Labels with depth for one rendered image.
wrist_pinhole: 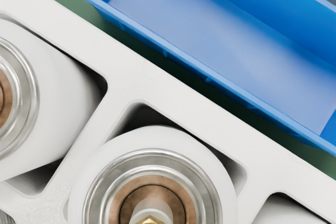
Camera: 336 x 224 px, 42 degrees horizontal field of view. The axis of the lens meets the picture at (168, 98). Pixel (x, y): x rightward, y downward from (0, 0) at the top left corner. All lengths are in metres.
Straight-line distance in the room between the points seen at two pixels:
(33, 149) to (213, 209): 0.10
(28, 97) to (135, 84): 0.09
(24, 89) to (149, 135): 0.07
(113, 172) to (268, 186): 0.13
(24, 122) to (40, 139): 0.01
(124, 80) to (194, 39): 0.20
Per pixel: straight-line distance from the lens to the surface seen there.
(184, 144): 0.24
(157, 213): 0.22
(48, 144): 0.26
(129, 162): 0.24
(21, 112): 0.25
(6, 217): 0.38
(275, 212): 0.35
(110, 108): 0.31
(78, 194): 0.25
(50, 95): 0.25
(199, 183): 0.24
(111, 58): 0.32
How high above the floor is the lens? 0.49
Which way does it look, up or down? 87 degrees down
